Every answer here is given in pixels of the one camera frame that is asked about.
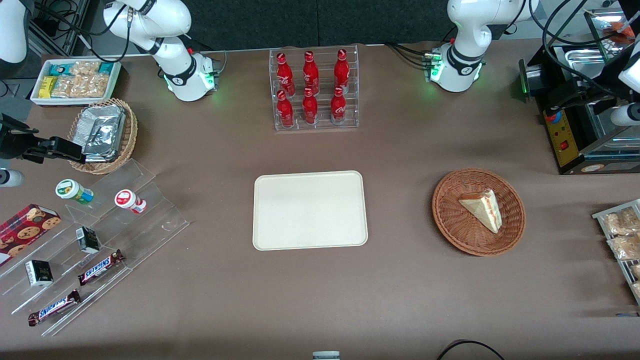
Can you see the white rectangular snack bin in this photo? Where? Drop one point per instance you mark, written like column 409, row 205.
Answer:
column 80, row 101

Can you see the clear cracker bag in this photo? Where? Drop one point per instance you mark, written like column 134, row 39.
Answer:
column 86, row 67
column 65, row 87
column 94, row 85

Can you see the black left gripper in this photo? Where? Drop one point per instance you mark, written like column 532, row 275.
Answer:
column 573, row 92

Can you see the triangular sandwich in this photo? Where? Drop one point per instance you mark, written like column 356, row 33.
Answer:
column 482, row 207

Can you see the grey white device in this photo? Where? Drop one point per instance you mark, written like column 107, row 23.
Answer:
column 326, row 356

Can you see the clear acrylic bottle rack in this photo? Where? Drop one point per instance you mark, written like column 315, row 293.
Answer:
column 325, row 126

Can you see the steel food pan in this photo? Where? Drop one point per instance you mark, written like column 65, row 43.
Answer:
column 597, row 125
column 585, row 57

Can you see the small black carton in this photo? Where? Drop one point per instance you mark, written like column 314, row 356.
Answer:
column 87, row 240
column 39, row 272

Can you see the silver foil pack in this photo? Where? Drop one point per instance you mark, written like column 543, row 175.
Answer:
column 102, row 117
column 102, row 150

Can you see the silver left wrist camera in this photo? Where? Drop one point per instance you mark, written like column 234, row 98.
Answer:
column 625, row 114

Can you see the dark metal frame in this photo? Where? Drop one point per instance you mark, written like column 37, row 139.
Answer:
column 65, row 30

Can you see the red cookie box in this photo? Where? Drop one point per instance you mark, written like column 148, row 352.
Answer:
column 25, row 230

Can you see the brown Snickers bar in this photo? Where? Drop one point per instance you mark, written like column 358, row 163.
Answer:
column 54, row 307
column 100, row 267

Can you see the yellow snack pack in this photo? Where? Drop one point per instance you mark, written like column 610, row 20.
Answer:
column 47, row 86

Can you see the black glass food warmer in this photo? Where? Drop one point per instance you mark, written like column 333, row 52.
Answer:
column 562, row 145

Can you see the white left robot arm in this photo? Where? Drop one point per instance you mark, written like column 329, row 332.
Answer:
column 462, row 30

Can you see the clear acrylic stepped stand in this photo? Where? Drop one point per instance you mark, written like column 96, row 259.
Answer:
column 165, row 225

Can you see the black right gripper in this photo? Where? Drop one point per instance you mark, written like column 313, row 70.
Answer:
column 13, row 144

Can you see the red lid snack cup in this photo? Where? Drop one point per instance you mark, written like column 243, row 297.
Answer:
column 125, row 199

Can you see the clear pastry bag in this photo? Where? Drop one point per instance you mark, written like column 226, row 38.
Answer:
column 636, row 272
column 620, row 222
column 637, row 290
column 625, row 247

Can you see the red food item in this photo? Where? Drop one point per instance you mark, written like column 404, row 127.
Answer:
column 625, row 26

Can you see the round brown wicker basket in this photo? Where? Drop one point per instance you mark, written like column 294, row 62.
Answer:
column 460, row 235

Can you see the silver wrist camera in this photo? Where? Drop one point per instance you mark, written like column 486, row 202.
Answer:
column 10, row 178
column 625, row 114

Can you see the small teal snack pack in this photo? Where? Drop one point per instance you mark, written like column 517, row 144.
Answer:
column 106, row 67

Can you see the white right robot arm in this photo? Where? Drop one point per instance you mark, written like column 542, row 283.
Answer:
column 175, row 65

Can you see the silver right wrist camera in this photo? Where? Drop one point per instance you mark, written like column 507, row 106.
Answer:
column 10, row 178

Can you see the cream plastic serving tray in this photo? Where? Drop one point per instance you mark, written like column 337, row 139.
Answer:
column 310, row 210

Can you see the red cola bottle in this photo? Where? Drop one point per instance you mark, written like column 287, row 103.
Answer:
column 285, row 72
column 341, row 70
column 338, row 106
column 310, row 107
column 285, row 110
column 310, row 70

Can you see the green lid snack cup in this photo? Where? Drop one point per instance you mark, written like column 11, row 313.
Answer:
column 70, row 190

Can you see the oval light wicker basket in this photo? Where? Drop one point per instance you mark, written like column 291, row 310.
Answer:
column 131, row 136

